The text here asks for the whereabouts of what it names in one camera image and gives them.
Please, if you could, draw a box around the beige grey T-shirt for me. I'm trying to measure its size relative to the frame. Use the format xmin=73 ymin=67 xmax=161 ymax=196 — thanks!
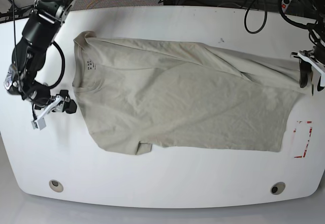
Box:
xmin=73 ymin=31 xmax=309 ymax=155

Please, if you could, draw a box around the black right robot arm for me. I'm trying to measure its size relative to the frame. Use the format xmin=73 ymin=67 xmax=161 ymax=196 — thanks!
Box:
xmin=4 ymin=0 xmax=77 ymax=130

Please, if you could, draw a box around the left table cable grommet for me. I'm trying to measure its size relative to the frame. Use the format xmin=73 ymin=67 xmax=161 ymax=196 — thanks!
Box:
xmin=49 ymin=180 xmax=64 ymax=193

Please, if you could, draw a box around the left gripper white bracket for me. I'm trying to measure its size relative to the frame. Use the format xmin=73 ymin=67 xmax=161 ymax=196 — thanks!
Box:
xmin=290 ymin=50 xmax=324 ymax=88

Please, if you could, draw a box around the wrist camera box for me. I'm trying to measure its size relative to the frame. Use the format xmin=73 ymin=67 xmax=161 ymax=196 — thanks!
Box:
xmin=317 ymin=77 xmax=324 ymax=92
xmin=31 ymin=118 xmax=46 ymax=130

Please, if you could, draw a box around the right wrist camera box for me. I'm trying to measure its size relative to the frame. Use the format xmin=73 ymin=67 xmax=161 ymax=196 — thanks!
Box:
xmin=31 ymin=118 xmax=46 ymax=130

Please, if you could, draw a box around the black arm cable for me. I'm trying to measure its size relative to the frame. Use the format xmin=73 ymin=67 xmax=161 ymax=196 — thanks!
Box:
xmin=47 ymin=41 xmax=67 ymax=89
xmin=243 ymin=0 xmax=315 ymax=34

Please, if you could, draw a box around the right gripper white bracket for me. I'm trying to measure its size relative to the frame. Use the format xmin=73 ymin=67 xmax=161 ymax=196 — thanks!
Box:
xmin=22 ymin=82 xmax=77 ymax=120

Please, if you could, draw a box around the red tape rectangle marking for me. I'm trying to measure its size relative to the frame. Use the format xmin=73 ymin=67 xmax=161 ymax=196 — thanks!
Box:
xmin=290 ymin=120 xmax=313 ymax=158

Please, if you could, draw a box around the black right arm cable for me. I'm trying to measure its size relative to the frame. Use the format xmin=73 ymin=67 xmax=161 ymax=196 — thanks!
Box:
xmin=47 ymin=41 xmax=67 ymax=89

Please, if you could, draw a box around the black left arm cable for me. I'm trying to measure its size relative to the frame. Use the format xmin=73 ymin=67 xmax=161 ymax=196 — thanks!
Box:
xmin=243 ymin=0 xmax=315 ymax=34

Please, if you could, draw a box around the table cable grommet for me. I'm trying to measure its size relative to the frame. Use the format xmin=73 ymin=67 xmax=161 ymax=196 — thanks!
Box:
xmin=49 ymin=180 xmax=64 ymax=193
xmin=270 ymin=182 xmax=286 ymax=195

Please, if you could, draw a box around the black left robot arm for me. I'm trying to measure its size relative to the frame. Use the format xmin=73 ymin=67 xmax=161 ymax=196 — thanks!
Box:
xmin=277 ymin=0 xmax=324 ymax=91

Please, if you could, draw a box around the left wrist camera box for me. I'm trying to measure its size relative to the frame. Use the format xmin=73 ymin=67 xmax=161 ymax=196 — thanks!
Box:
xmin=317 ymin=77 xmax=324 ymax=92

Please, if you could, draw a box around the right table cable grommet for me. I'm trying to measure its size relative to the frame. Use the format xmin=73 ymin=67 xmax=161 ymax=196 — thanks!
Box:
xmin=270 ymin=182 xmax=286 ymax=195

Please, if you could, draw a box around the black tripod stand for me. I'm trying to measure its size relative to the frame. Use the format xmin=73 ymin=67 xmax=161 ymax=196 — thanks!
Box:
xmin=1 ymin=5 xmax=34 ymax=23

